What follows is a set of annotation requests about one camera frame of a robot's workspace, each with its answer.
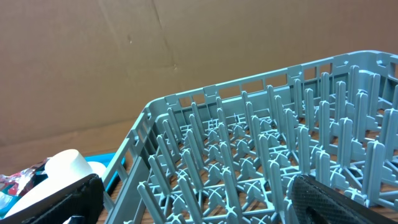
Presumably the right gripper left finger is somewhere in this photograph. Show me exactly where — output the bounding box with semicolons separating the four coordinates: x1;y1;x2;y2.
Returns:
1;174;104;224

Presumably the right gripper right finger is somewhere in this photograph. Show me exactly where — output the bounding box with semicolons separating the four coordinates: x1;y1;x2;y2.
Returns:
290;175;395;224

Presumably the grey dishwasher rack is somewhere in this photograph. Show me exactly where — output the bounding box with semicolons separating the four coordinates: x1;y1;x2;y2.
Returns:
103;50;397;223

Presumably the white paper cup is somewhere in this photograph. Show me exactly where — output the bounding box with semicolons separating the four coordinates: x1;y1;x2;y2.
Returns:
5;149;106;217

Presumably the teal plastic tray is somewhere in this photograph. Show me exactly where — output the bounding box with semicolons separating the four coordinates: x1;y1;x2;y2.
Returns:
85;152;120;195

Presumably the crumpled foil wrapper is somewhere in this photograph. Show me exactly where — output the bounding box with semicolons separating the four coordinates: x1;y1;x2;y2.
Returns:
1;158;49;219

